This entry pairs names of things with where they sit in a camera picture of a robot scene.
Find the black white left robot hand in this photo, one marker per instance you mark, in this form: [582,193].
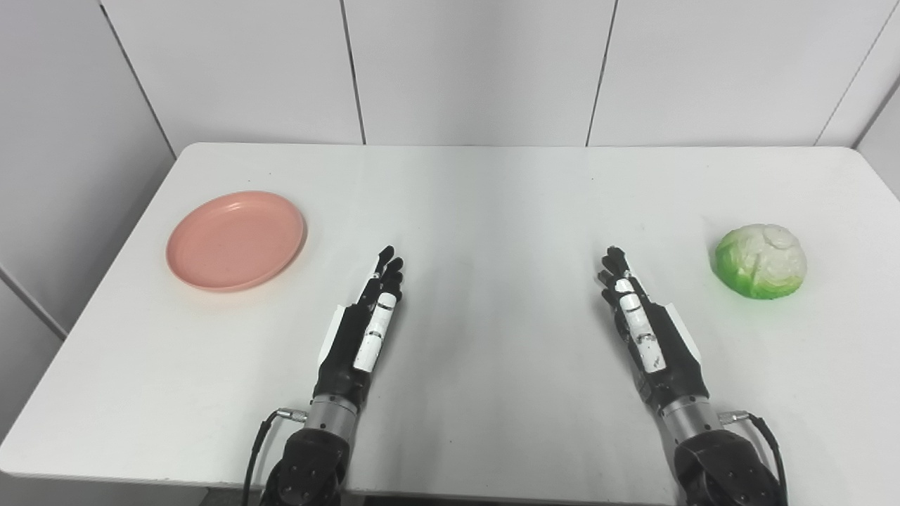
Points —
[346,351]

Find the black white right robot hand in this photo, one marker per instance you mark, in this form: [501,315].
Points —
[668,358]

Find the green white cabbage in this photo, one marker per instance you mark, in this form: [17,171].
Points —
[761,261]

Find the pink round plate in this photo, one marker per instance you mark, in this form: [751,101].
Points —
[235,241]

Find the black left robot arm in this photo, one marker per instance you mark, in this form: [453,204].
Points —
[309,457]

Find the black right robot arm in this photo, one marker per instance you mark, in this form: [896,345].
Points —
[724,464]

